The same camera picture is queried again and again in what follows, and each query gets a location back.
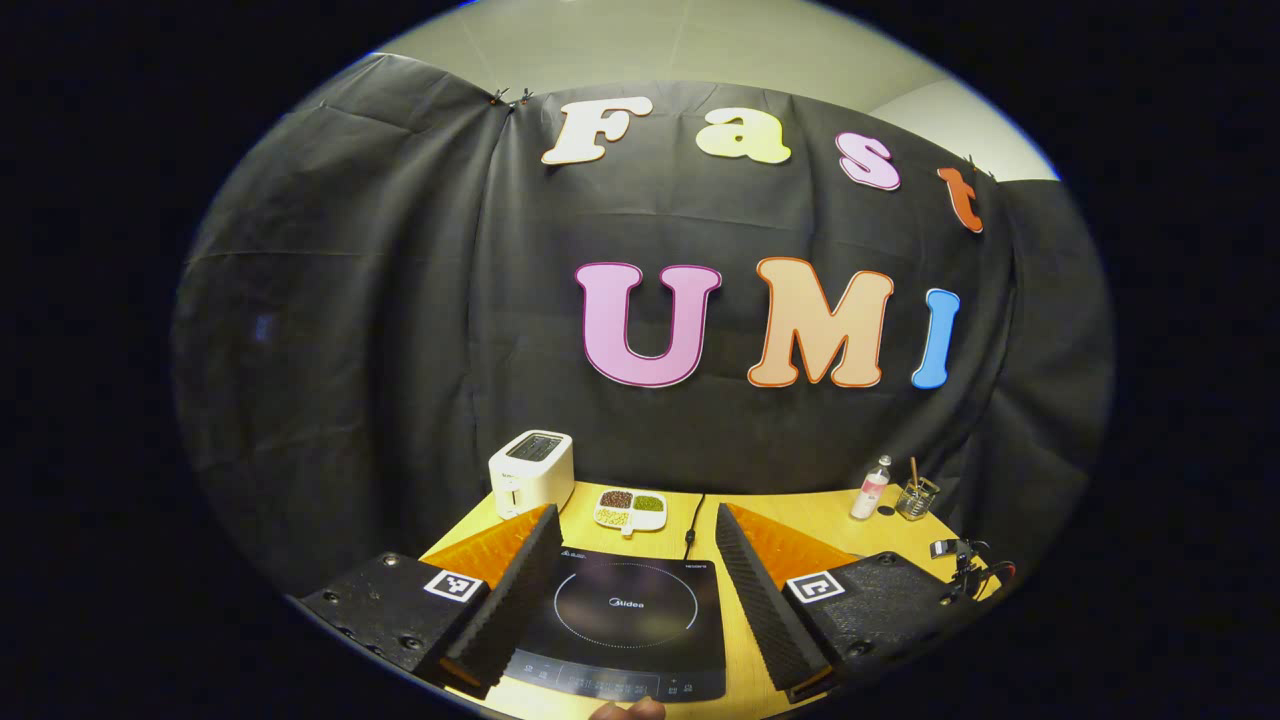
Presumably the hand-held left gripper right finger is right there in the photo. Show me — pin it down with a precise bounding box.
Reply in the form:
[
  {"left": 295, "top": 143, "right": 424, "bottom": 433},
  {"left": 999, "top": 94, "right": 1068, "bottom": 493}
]
[{"left": 714, "top": 503, "right": 961, "bottom": 704}]

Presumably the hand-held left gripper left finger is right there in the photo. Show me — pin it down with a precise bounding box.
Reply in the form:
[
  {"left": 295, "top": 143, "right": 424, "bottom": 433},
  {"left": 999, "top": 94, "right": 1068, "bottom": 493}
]
[{"left": 298, "top": 503, "right": 564, "bottom": 701}]

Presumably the black induction cooktop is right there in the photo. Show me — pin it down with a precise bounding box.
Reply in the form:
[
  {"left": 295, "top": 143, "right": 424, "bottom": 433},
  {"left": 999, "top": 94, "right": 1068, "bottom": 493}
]
[{"left": 500, "top": 545, "right": 728, "bottom": 703}]

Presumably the white toaster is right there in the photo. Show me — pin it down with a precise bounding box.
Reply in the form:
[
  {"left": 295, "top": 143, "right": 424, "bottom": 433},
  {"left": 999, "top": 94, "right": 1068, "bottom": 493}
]
[{"left": 488, "top": 430, "right": 576, "bottom": 521}]

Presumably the white divided dish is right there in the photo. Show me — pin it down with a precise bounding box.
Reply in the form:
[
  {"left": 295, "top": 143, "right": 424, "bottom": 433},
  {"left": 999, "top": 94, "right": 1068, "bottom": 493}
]
[{"left": 593, "top": 487, "right": 669, "bottom": 538}]

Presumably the clear bottle with pink label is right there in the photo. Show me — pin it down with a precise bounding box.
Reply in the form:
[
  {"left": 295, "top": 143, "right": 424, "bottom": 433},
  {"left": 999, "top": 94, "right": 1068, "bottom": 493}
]
[{"left": 850, "top": 455, "right": 893, "bottom": 521}]

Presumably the black clamp stand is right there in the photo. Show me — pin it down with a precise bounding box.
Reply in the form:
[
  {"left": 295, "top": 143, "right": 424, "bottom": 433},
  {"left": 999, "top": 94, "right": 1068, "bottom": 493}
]
[{"left": 930, "top": 538, "right": 1018, "bottom": 603}]

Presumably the wire mesh holder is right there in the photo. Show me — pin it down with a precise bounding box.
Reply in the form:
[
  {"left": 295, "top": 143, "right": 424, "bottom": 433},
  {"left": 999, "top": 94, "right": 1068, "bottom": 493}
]
[{"left": 895, "top": 477, "right": 941, "bottom": 522}]

